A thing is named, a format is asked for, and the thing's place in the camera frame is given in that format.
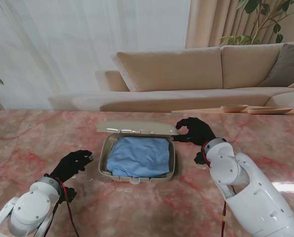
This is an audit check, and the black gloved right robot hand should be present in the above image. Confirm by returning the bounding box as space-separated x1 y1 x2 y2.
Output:
172 117 217 147

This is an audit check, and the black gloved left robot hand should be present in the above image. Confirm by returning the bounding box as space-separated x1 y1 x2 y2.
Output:
49 150 95 183

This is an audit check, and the beige hard-shell suitcase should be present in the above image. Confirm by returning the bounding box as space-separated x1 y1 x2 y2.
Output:
98 119 183 185

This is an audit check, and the light blue shirt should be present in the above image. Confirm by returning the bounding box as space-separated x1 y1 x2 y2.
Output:
106 136 171 178

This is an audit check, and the round wooden bowl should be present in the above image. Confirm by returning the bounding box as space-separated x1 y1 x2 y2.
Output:
220 104 249 113

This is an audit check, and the beige fabric sofa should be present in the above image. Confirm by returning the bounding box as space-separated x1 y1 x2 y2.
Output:
47 40 294 112

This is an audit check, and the long shallow wooden tray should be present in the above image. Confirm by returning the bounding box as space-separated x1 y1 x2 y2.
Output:
247 107 293 115

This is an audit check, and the grey sofa cushion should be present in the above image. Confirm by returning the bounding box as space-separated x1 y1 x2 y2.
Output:
257 43 294 87

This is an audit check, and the beige curtain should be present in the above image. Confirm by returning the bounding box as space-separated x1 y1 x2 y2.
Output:
185 0 294 49

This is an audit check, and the white sheer curtain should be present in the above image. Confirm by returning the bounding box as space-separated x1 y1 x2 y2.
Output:
0 0 191 109

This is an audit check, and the tall green leafy plant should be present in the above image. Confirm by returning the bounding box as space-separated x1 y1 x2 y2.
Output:
219 0 294 45

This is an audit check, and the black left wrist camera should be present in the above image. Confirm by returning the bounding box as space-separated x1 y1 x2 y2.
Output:
60 187 78 203

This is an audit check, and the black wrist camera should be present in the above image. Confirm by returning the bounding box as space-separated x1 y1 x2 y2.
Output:
193 152 208 166
60 187 78 203

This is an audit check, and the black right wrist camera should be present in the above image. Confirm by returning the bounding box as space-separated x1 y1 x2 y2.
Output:
193 152 208 166

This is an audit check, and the red black left arm cable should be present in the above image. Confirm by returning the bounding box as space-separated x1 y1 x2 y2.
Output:
44 181 82 237

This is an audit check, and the red black arm cable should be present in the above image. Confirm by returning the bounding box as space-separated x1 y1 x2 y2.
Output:
44 181 82 237
201 141 228 237

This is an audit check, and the red black right arm cable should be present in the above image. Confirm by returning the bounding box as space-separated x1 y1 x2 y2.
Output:
201 141 228 237

